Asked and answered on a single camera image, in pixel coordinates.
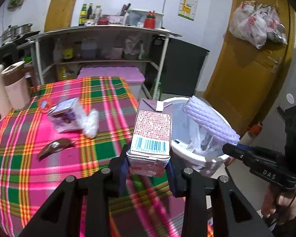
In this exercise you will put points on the dark sauce bottle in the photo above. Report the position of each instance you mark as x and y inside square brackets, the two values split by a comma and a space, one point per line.
[89, 12]

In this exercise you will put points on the steel steamer pots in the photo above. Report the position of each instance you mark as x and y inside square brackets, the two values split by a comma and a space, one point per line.
[14, 32]

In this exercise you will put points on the pink milk carton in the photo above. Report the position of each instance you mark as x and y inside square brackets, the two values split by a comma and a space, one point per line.
[149, 151]

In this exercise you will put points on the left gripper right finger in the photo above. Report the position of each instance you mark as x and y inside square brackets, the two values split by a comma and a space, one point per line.
[177, 184]

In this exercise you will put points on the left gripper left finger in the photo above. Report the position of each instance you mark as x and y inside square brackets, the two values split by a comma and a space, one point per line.
[119, 167]

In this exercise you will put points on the white trash bin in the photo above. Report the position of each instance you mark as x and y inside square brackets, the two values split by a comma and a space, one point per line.
[194, 138]

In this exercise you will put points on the plaid tablecloth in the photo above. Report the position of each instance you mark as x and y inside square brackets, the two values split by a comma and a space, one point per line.
[146, 208]

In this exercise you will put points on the green detergent bottle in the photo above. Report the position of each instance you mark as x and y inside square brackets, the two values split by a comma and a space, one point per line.
[158, 91]

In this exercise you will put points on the black cloth cover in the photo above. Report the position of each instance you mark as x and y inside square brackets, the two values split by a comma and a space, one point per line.
[182, 66]

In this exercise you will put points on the pink brown kettle jug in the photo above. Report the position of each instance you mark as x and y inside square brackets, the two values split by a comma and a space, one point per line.
[16, 85]

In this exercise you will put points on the green glass bottle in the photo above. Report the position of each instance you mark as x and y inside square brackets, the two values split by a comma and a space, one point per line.
[83, 13]

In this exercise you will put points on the pink lidded storage box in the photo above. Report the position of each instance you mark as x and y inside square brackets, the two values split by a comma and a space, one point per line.
[132, 75]

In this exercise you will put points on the red jelly cup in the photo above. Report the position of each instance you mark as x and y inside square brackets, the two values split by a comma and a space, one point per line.
[45, 104]

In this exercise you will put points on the clear plastic container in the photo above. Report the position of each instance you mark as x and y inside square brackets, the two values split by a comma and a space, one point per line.
[136, 17]

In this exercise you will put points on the person right hand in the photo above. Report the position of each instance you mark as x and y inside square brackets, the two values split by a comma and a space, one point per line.
[282, 203]

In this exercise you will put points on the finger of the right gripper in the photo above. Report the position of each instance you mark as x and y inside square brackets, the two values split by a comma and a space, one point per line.
[245, 149]
[246, 154]

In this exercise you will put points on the steel rice cooker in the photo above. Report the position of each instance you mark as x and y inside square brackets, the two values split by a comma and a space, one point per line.
[8, 54]

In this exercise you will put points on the translucent trash bag liner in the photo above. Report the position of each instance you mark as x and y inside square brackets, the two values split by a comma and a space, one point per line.
[192, 138]

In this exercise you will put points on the purple milk carton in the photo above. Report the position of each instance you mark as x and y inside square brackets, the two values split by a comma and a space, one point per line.
[67, 116]

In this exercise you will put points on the metal shelf unit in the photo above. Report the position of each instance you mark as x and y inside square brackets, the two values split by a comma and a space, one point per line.
[60, 54]

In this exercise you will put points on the purple foam net sleeve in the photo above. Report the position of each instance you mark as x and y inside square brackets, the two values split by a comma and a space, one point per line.
[206, 117]

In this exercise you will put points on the hanging plastic bags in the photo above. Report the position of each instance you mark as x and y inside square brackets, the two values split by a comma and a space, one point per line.
[256, 23]

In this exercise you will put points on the wooden cutting board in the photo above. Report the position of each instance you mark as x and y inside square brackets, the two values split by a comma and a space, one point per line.
[59, 15]

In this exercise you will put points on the clear oil bottle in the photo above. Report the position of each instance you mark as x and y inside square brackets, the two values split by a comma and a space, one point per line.
[97, 14]

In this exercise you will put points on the wooden door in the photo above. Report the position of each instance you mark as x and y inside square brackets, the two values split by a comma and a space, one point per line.
[247, 80]

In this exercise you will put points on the red thermos bottle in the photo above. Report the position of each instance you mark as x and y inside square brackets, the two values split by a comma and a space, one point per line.
[150, 20]

